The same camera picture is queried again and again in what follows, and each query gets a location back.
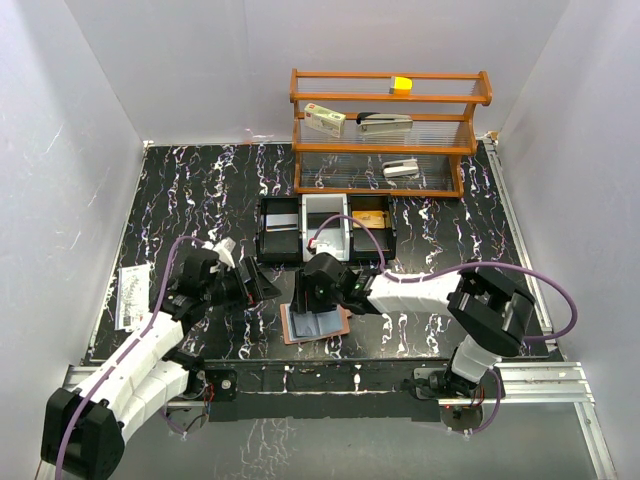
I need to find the small white hole punch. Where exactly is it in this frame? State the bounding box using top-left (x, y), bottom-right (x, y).
top-left (382, 158), bottom-right (420, 179)

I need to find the purple cable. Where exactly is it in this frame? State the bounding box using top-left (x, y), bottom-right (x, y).
top-left (53, 235), bottom-right (211, 480)
top-left (309, 214), bottom-right (582, 342)

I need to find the right black tray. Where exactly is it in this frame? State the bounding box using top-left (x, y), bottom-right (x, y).
top-left (348, 194), bottom-right (397, 263)

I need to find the silver VIP card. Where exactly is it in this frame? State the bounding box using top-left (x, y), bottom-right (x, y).
top-left (290, 313), bottom-right (320, 340)

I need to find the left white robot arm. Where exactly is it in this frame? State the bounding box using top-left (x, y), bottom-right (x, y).
top-left (40, 242), bottom-right (281, 479)

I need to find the middle white tray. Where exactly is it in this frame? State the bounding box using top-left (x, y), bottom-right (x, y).
top-left (299, 193), bottom-right (351, 264)

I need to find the silver magnetic stripe card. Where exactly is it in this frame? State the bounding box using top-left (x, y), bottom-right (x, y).
top-left (265, 213), bottom-right (299, 232)

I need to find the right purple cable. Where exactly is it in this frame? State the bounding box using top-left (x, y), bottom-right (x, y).
top-left (309, 214), bottom-right (582, 342)

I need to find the grey black stapler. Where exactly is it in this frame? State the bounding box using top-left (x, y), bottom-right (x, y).
top-left (356, 112), bottom-right (413, 135)

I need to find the black tray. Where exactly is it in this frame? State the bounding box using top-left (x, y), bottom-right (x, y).
top-left (255, 196), bottom-right (302, 265)
top-left (348, 194), bottom-right (397, 263)

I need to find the white paper label sheet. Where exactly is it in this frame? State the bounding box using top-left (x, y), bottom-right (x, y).
top-left (115, 263), bottom-right (151, 332)

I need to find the black front base bar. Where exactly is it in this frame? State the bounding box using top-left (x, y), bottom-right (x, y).
top-left (199, 359), bottom-right (506, 425)

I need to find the orange wooden shelf rack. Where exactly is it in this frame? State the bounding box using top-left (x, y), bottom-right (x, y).
top-left (289, 69), bottom-right (493, 199)

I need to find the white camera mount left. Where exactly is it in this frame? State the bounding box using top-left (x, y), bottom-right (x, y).
top-left (203, 237), bottom-right (236, 268)

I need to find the pink leather card holder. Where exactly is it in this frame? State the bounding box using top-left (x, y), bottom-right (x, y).
top-left (280, 304), bottom-right (350, 345)

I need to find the gold card in tray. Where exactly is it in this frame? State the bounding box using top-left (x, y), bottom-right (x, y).
top-left (352, 210), bottom-right (391, 230)

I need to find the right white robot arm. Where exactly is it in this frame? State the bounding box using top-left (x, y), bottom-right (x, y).
top-left (282, 253), bottom-right (535, 397)

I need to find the white staples box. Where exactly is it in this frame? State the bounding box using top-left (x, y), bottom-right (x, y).
top-left (304, 103), bottom-right (346, 138)

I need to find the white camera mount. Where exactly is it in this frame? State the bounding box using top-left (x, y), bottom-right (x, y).
top-left (306, 238), bottom-right (338, 257)
top-left (203, 237), bottom-right (236, 268)

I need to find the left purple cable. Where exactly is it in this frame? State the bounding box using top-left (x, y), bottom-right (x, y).
top-left (53, 235), bottom-right (211, 480)

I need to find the yellow sticky note block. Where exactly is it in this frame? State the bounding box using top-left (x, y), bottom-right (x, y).
top-left (389, 76), bottom-right (413, 95)

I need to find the left black tray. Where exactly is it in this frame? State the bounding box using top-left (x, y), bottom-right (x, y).
top-left (255, 196), bottom-right (302, 265)

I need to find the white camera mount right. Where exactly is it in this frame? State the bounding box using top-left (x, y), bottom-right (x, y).
top-left (306, 238), bottom-right (338, 257)

